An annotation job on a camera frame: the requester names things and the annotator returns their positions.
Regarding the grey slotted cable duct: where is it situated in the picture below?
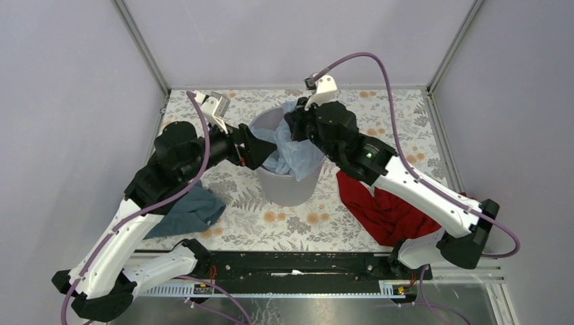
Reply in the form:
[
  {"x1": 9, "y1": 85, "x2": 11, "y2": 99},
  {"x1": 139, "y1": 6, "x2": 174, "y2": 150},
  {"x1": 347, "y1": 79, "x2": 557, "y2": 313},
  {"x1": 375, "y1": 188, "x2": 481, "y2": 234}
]
[{"x1": 141, "y1": 278, "x2": 410, "y2": 300}]

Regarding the grey plastic trash bin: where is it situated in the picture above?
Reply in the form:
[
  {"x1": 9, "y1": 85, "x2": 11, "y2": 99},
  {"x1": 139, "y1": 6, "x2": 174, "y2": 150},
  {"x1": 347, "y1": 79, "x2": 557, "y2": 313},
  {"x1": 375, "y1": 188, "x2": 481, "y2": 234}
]
[{"x1": 249, "y1": 106, "x2": 326, "y2": 207}]

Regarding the right aluminium frame post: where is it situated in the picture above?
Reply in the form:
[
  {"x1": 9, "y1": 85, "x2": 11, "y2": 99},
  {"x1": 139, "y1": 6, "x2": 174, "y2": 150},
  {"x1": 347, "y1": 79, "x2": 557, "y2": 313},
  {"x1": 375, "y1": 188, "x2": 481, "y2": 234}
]
[{"x1": 427, "y1": 0, "x2": 487, "y2": 93}]

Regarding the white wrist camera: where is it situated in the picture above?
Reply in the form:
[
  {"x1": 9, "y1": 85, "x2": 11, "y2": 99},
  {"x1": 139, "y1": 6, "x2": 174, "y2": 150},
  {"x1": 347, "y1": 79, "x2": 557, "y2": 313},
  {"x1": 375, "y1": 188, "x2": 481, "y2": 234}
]
[
  {"x1": 305, "y1": 74, "x2": 338, "y2": 110},
  {"x1": 195, "y1": 91, "x2": 230, "y2": 134}
]

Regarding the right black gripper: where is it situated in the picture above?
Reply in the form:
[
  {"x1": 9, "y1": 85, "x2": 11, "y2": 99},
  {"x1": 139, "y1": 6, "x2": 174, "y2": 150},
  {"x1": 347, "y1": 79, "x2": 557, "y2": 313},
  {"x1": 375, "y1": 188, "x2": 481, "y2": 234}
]
[{"x1": 284, "y1": 95, "x2": 340, "y2": 163}]

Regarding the left aluminium frame post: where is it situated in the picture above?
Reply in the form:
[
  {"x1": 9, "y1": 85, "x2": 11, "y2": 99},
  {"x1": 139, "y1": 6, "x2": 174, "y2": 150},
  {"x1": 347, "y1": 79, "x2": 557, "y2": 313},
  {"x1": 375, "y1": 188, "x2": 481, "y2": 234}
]
[{"x1": 111, "y1": 0, "x2": 171, "y2": 97}]

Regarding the teal blue cloth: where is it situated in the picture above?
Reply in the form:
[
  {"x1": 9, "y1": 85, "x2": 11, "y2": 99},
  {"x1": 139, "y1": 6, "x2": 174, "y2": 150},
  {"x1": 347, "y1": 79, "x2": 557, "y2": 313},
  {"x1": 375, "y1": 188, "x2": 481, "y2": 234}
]
[{"x1": 143, "y1": 181, "x2": 226, "y2": 240}]

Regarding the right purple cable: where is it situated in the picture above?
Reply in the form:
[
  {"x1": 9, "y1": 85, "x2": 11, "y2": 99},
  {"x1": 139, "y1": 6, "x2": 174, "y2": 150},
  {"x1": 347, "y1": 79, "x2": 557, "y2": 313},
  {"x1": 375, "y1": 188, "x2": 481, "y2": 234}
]
[{"x1": 313, "y1": 51, "x2": 522, "y2": 260}]

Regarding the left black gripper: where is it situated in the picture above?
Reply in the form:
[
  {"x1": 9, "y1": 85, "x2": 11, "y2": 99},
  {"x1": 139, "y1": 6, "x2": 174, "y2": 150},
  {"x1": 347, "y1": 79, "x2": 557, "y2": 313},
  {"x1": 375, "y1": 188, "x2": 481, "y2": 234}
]
[{"x1": 183, "y1": 113, "x2": 279, "y2": 180}]

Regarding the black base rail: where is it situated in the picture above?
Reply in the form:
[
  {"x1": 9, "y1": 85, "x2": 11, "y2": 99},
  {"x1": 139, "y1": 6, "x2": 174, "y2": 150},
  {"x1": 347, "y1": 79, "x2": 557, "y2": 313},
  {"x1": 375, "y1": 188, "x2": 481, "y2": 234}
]
[{"x1": 190, "y1": 251, "x2": 433, "y2": 286}]

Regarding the light blue plastic trash bag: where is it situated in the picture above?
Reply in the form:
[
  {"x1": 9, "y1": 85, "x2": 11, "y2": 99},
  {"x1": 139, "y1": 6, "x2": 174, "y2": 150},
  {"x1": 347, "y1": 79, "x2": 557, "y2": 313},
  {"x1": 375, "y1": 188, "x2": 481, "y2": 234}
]
[{"x1": 250, "y1": 101, "x2": 325, "y2": 181}]

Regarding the red cloth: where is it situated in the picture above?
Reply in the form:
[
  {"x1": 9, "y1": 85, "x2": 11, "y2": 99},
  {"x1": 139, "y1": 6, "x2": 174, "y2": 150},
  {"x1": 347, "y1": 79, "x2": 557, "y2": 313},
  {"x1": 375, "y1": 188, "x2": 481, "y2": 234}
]
[{"x1": 336, "y1": 171, "x2": 441, "y2": 246}]

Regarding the floral patterned table mat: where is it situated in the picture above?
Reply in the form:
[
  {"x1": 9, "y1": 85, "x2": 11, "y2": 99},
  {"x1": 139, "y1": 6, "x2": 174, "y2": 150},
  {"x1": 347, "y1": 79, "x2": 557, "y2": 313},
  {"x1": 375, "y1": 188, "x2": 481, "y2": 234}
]
[{"x1": 137, "y1": 89, "x2": 448, "y2": 252}]

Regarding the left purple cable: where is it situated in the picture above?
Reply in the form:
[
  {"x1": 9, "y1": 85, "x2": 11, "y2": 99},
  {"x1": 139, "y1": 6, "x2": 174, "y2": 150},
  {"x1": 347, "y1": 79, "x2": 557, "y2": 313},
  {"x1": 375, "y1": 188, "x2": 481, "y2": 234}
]
[{"x1": 60, "y1": 91, "x2": 212, "y2": 325}]

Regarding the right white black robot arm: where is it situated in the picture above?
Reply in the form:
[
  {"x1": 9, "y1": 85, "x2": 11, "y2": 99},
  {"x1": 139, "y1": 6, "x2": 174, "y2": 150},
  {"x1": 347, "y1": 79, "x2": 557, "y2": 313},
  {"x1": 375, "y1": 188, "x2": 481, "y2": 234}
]
[{"x1": 284, "y1": 102, "x2": 500, "y2": 279}]

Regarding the aluminium frame post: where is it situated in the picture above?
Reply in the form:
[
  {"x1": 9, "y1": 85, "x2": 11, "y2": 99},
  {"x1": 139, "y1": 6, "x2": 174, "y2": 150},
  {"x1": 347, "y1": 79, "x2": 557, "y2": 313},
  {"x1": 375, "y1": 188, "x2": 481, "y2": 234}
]
[
  {"x1": 111, "y1": 0, "x2": 171, "y2": 97},
  {"x1": 427, "y1": 0, "x2": 487, "y2": 93}
]

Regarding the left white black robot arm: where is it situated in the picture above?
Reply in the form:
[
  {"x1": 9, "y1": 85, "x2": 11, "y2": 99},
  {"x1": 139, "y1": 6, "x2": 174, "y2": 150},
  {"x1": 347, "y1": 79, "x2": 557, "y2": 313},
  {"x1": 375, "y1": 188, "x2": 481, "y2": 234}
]
[{"x1": 51, "y1": 122, "x2": 277, "y2": 322}]

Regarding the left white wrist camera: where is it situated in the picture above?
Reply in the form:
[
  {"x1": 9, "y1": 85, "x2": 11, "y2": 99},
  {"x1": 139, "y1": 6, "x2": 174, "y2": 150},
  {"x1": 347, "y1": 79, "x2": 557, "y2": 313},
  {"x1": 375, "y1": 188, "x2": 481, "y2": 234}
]
[{"x1": 195, "y1": 91, "x2": 230, "y2": 134}]

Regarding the purple cable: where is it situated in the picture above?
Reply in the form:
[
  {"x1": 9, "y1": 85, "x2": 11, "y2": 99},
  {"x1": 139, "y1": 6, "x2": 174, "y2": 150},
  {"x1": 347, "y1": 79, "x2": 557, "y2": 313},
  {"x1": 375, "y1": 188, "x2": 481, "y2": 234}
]
[
  {"x1": 313, "y1": 51, "x2": 522, "y2": 260},
  {"x1": 60, "y1": 91, "x2": 212, "y2": 325}
]

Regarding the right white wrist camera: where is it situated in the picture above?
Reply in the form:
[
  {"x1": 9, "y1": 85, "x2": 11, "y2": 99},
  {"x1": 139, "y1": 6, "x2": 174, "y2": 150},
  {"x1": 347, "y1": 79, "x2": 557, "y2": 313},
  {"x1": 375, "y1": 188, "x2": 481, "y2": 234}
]
[{"x1": 305, "y1": 74, "x2": 338, "y2": 110}]

